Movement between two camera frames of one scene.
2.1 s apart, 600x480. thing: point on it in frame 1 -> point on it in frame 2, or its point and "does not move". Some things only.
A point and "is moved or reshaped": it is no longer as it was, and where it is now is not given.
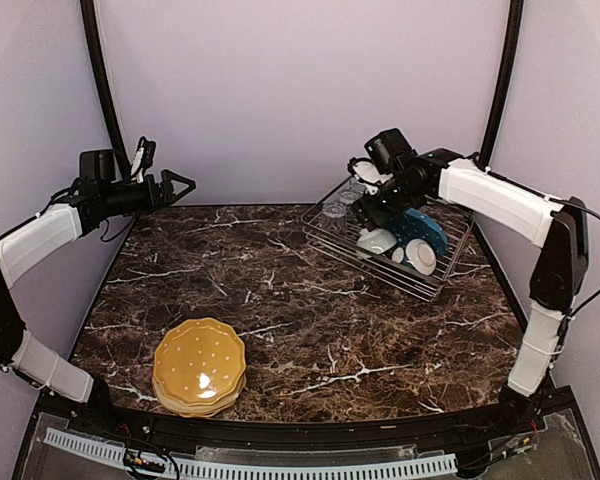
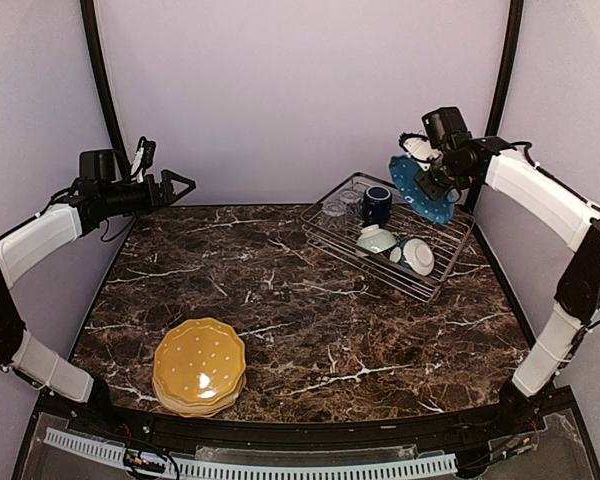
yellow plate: x=199 y=361 does not move
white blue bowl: x=422 y=256 does not move
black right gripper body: x=394 y=201 -> x=446 y=177
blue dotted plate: x=413 y=225 is moved or reshaped
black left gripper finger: x=167 y=176 does not move
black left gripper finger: x=167 y=197 does not move
